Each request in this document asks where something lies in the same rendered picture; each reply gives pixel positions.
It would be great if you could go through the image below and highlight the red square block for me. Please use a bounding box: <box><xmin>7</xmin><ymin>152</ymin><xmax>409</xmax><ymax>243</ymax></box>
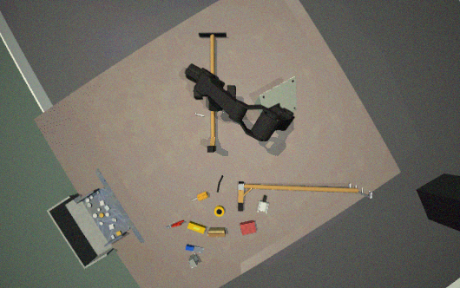
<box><xmin>240</xmin><ymin>220</ymin><xmax>257</xmax><ymax>236</ymax></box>

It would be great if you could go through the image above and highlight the yellow-handled screwdriver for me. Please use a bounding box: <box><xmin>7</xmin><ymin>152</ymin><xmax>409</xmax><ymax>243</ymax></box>
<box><xmin>195</xmin><ymin>192</ymin><xmax>208</xmax><ymax>201</ymax></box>

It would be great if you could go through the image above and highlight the long-handled scraper with wooden pole and dark square blade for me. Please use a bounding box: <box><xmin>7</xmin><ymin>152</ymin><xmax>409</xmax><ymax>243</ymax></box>
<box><xmin>199</xmin><ymin>33</ymin><xmax>227</xmax><ymax>153</ymax></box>

